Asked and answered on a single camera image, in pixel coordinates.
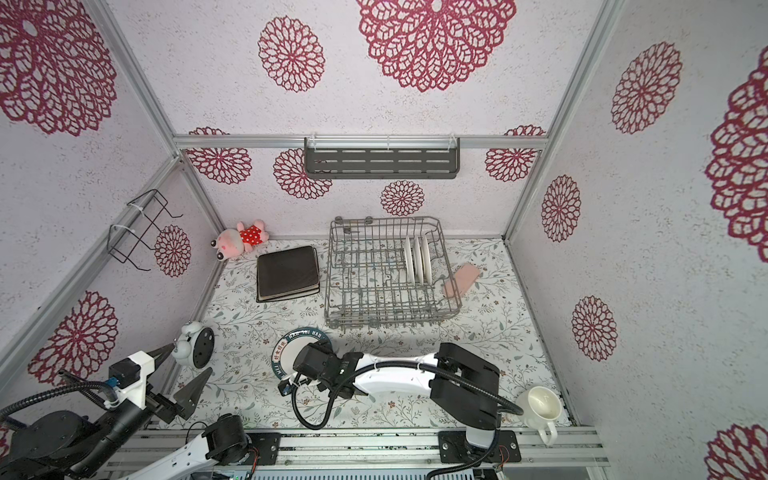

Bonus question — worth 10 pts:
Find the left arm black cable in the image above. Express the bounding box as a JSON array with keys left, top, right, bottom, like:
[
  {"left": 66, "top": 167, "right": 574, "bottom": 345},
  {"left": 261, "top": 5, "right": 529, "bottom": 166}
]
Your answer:
[{"left": 0, "top": 381, "right": 121, "bottom": 421}]

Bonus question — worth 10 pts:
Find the grey wall shelf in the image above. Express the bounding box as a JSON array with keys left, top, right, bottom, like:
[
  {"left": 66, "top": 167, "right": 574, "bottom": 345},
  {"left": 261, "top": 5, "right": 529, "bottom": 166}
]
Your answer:
[{"left": 303, "top": 137, "right": 461, "bottom": 180}]

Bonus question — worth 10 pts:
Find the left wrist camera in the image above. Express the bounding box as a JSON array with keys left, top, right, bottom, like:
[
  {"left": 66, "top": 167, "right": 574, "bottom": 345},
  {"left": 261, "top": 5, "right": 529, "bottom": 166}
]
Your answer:
[{"left": 107, "top": 351, "right": 156, "bottom": 410}]

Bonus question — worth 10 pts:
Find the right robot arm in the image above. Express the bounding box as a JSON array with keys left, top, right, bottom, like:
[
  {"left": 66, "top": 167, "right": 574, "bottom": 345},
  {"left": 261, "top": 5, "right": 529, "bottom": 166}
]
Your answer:
[{"left": 278, "top": 341, "right": 524, "bottom": 468}]

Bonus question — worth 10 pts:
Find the pink sponge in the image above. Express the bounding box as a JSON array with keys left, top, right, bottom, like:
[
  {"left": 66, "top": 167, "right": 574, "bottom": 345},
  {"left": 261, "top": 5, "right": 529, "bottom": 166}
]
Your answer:
[{"left": 443, "top": 263, "right": 481, "bottom": 298}]

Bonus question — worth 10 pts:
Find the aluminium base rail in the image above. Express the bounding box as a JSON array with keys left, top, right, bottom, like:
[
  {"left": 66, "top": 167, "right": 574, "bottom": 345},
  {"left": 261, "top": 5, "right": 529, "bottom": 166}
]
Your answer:
[{"left": 107, "top": 427, "right": 613, "bottom": 475}]

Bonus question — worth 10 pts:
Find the white ceramic mug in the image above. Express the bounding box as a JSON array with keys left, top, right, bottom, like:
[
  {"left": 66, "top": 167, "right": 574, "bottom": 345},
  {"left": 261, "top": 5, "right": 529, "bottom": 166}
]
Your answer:
[{"left": 517, "top": 385, "right": 564, "bottom": 447}]

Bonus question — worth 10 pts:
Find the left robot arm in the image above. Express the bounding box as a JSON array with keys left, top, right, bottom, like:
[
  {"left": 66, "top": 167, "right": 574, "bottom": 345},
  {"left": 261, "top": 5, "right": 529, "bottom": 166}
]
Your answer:
[{"left": 1, "top": 344, "right": 253, "bottom": 479}]

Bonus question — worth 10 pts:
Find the black wire wall basket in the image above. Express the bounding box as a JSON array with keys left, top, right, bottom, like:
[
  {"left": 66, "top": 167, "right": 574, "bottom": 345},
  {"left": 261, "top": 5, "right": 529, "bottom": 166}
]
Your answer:
[{"left": 106, "top": 189, "right": 182, "bottom": 272}]

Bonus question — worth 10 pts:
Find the white round plate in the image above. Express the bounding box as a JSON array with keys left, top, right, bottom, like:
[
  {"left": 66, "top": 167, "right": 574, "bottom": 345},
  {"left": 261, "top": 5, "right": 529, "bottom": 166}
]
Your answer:
[
  {"left": 403, "top": 238, "right": 415, "bottom": 285},
  {"left": 413, "top": 235, "right": 432, "bottom": 285},
  {"left": 270, "top": 327, "right": 331, "bottom": 380}
]

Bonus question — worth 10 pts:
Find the white round alarm clock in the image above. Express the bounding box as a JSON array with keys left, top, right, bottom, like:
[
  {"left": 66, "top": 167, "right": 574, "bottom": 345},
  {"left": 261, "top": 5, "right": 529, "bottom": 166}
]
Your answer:
[{"left": 171, "top": 322, "right": 215, "bottom": 370}]

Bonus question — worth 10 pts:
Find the pink pig plush toy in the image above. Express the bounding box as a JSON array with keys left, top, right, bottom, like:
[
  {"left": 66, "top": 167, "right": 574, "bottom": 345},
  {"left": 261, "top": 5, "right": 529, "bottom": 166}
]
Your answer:
[{"left": 211, "top": 220, "right": 270, "bottom": 262}]

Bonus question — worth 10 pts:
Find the grey wire dish rack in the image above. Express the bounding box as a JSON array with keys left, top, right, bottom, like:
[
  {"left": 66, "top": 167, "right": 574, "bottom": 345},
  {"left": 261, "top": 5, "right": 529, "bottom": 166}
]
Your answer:
[{"left": 324, "top": 216, "right": 462, "bottom": 328}]

